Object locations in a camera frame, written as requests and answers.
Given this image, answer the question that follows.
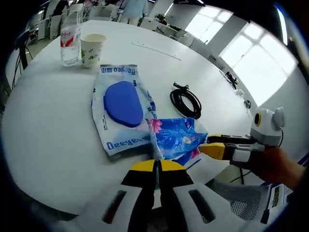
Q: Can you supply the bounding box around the black desk device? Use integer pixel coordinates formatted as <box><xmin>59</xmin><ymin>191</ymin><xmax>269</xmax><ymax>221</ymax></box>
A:
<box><xmin>223</xmin><ymin>70</ymin><xmax>239</xmax><ymax>89</ymax></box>

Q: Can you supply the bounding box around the black cable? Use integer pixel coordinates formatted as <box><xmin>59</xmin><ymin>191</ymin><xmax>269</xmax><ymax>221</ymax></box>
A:
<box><xmin>169</xmin><ymin>81</ymin><xmax>202</xmax><ymax>120</ymax></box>

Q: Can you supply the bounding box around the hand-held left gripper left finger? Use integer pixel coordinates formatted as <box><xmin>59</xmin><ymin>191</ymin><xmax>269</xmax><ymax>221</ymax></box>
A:
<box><xmin>79</xmin><ymin>159</ymin><xmax>159</xmax><ymax>232</ymax></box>

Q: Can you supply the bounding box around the white paper cup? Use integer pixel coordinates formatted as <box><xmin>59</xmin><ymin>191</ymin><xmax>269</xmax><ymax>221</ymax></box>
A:
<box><xmin>80</xmin><ymin>33</ymin><xmax>107</xmax><ymax>69</ymax></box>

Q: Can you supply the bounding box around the white blue wet wipes pack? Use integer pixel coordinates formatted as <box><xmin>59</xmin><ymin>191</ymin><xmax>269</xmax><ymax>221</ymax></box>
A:
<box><xmin>90</xmin><ymin>63</ymin><xmax>160</xmax><ymax>162</ymax></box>

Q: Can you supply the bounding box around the clear plastic water bottle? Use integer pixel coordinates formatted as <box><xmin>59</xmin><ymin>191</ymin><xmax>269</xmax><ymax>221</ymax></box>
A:
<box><xmin>59</xmin><ymin>11</ymin><xmax>82</xmax><ymax>68</ymax></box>

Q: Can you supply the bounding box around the white office chair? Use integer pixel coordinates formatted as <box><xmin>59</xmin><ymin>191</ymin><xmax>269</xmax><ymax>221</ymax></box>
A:
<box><xmin>49</xmin><ymin>14</ymin><xmax>63</xmax><ymax>39</ymax></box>

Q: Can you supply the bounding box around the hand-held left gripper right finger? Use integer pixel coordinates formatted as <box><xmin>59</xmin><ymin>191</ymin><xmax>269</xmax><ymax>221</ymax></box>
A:
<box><xmin>157</xmin><ymin>159</ymin><xmax>242</xmax><ymax>232</ymax></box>

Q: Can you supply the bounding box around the window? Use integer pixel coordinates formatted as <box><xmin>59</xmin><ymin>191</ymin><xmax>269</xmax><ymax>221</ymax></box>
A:
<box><xmin>184</xmin><ymin>8</ymin><xmax>234</xmax><ymax>45</ymax></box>
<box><xmin>221</xmin><ymin>21</ymin><xmax>299</xmax><ymax>107</ymax></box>

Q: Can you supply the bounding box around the person's right hand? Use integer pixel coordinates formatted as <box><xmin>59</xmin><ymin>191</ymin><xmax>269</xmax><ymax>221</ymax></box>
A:
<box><xmin>230</xmin><ymin>146</ymin><xmax>294</xmax><ymax>186</ymax></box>

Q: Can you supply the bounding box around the green potted plant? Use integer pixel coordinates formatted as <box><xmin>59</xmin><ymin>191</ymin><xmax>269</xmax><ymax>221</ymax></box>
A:
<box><xmin>154</xmin><ymin>13</ymin><xmax>169</xmax><ymax>25</ymax></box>

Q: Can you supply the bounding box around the blue pink tissue pack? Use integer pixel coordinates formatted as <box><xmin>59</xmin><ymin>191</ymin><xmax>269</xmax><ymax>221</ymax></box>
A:
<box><xmin>144</xmin><ymin>117</ymin><xmax>209</xmax><ymax>170</ymax></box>

